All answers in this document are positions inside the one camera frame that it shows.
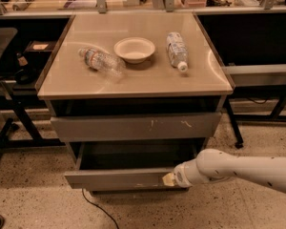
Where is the grey drawer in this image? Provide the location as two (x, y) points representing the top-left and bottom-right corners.
(65, 139), (197, 192)
(51, 113), (221, 142)

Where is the white paper bowl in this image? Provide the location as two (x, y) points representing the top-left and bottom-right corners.
(113, 37), (155, 64)

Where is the black floor cable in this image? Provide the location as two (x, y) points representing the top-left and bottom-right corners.
(81, 188), (121, 229)

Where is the white labelled plastic bottle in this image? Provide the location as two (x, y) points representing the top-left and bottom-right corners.
(167, 31), (188, 73)

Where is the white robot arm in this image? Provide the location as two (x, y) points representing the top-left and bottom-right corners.
(162, 149), (286, 194)

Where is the dark box with label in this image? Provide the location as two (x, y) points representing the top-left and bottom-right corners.
(26, 41), (56, 52)

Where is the clear plastic water bottle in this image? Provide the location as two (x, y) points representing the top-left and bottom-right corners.
(78, 48), (126, 80)

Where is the black desk frame left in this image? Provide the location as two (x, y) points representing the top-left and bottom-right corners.
(0, 27), (66, 179)

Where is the grey drawer cabinet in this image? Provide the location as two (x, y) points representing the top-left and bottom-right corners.
(34, 11), (236, 196)

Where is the grey table frame right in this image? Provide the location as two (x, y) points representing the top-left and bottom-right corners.
(222, 64), (286, 149)

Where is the grey top drawer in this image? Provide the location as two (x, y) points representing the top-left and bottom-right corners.
(51, 113), (221, 142)

